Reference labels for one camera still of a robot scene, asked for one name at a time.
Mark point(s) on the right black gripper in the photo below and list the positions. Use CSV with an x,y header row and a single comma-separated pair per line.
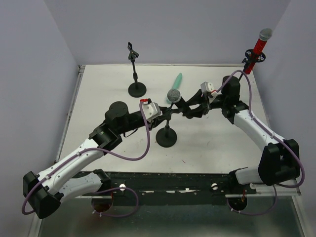
x,y
205,105

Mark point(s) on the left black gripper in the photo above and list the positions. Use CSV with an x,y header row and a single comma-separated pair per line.
x,y
156,121

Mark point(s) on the black microphone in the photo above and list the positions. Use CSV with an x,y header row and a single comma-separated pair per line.
x,y
175,97

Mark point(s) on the black round-base stand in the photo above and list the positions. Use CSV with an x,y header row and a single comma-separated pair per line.
x,y
166,137
136,89

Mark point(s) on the teal microphone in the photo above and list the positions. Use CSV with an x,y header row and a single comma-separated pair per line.
x,y
175,85

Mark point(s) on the black tripod shock-mount stand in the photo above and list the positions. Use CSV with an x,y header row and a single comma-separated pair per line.
x,y
251,58

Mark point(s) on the red rhinestone microphone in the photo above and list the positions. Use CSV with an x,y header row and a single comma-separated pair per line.
x,y
264,35

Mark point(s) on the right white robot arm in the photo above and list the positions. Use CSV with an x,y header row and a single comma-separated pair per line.
x,y
279,161

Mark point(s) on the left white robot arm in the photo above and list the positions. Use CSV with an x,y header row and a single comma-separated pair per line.
x,y
45,191

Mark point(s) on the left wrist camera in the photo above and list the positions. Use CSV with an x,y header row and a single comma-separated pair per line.
x,y
151,109

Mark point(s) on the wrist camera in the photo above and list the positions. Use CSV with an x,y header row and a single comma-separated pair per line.
x,y
151,109
209,93

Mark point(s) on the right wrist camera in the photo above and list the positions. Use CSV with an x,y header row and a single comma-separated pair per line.
x,y
209,93

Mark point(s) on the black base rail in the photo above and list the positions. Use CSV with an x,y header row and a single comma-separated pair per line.
x,y
161,189

